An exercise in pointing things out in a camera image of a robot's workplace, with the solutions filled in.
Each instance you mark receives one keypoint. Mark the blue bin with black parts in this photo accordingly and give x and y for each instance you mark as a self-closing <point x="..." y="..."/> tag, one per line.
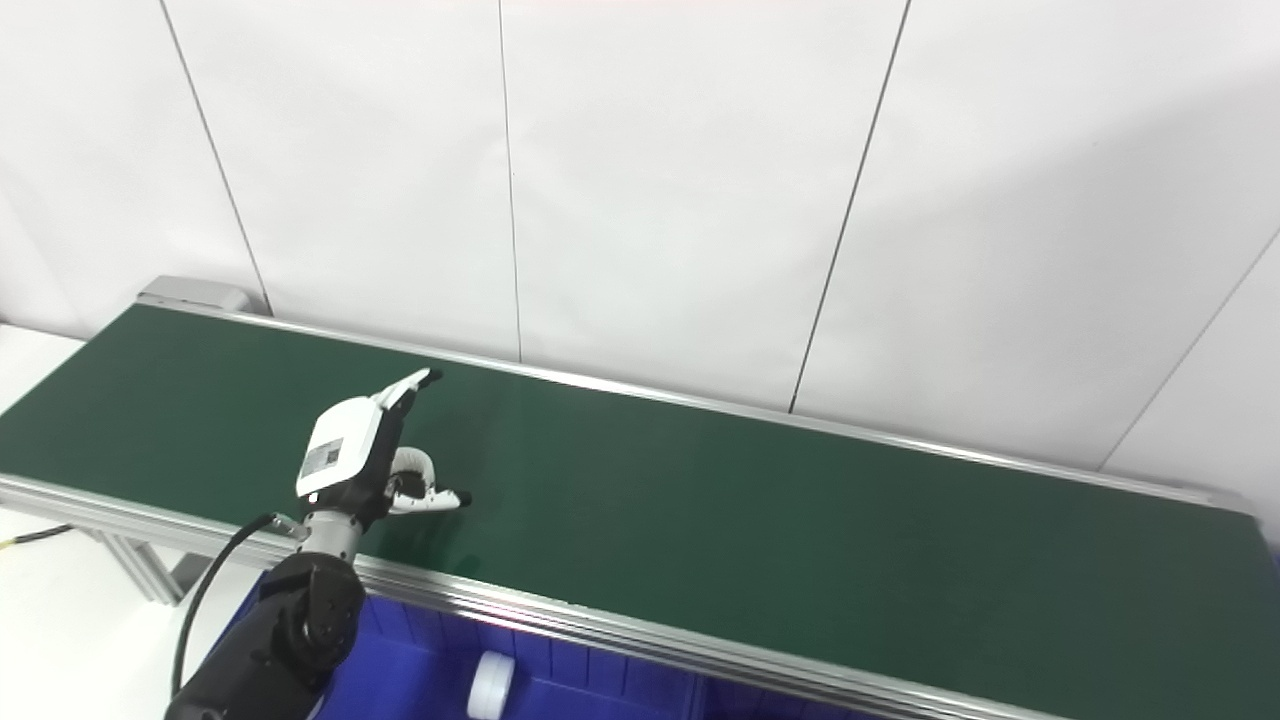
<point x="760" y="708"/>

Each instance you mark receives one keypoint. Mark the aluminium conveyor leg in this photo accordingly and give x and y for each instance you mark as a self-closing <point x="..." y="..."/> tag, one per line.
<point x="150" y="570"/>

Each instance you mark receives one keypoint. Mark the grey conveyor end housing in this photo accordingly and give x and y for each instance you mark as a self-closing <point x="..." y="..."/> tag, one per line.
<point x="190" y="292"/>

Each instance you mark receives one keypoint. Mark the green conveyor belt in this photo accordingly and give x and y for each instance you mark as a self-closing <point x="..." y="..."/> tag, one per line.
<point x="600" y="620"/>
<point x="750" y="530"/>

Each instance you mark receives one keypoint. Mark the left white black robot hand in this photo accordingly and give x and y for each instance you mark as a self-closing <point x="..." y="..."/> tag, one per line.
<point x="345" y="445"/>

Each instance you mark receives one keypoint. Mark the blue bin with white parts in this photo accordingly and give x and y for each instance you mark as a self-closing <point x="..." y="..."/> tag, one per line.
<point x="420" y="680"/>

